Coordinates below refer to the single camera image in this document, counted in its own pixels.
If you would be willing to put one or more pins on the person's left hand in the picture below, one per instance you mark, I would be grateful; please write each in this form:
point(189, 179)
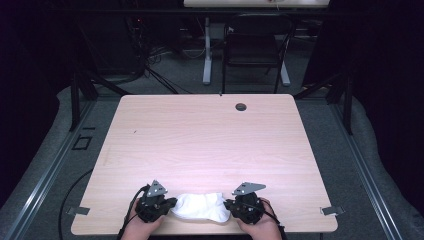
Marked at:
point(140, 230)

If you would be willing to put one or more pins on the aluminium floor rail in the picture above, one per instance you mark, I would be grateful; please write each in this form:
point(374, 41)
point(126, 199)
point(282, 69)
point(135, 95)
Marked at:
point(366, 180)
point(43, 186)

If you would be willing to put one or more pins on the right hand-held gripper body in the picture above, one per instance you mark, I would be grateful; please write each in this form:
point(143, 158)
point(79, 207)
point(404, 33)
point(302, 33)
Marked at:
point(246, 208)

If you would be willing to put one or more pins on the black folding chair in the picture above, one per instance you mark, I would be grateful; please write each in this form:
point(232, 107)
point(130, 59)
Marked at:
point(253, 50)

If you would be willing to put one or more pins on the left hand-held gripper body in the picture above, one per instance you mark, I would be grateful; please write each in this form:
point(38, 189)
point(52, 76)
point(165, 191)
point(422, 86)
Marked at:
point(151, 206)

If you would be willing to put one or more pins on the white desk with metal legs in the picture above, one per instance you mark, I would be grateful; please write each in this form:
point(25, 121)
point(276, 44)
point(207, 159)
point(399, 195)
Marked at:
point(207, 50)

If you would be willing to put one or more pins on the white ankle sock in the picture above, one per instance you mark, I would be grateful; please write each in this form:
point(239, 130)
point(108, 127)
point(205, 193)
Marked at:
point(203, 206)

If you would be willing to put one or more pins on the black metal frame stand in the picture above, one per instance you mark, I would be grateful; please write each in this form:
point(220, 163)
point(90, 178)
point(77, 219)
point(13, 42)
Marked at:
point(348, 103)
point(75, 100)

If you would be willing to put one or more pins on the metal table bracket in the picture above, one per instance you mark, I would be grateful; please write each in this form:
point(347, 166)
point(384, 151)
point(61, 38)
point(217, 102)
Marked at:
point(332, 210)
point(78, 210)

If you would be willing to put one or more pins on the black tape square marker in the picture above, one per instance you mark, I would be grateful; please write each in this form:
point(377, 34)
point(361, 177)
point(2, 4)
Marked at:
point(74, 146)

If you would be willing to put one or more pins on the person's right hand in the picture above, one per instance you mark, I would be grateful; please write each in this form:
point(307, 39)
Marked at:
point(261, 230)

